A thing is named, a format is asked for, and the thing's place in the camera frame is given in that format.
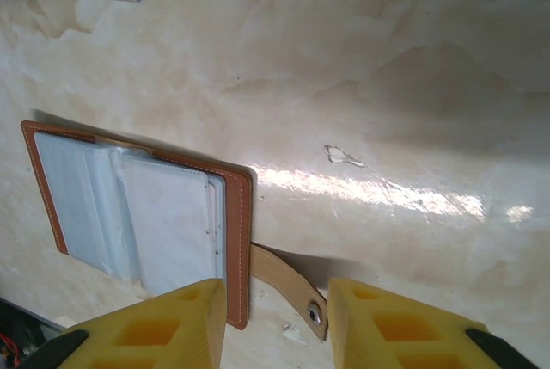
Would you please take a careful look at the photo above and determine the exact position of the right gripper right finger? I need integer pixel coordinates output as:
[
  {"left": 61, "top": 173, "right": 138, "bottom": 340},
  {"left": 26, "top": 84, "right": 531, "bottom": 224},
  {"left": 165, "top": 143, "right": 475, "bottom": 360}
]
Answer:
[{"left": 327, "top": 277, "right": 532, "bottom": 369}]

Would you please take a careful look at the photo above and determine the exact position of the brown leather card holder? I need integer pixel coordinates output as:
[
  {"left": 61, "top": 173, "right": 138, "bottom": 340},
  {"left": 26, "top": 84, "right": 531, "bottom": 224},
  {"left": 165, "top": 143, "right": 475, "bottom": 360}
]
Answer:
[{"left": 20, "top": 119, "right": 331, "bottom": 341}]

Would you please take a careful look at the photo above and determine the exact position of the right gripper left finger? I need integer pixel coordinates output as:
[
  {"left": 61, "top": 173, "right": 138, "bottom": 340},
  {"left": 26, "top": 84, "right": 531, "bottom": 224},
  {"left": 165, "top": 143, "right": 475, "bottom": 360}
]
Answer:
[{"left": 32, "top": 278, "right": 228, "bottom": 369}]

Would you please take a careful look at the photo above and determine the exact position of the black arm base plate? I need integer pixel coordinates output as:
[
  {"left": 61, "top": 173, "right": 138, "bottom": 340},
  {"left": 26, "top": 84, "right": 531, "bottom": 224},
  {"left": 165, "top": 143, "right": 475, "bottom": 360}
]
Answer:
[{"left": 0, "top": 298, "right": 59, "bottom": 369}]

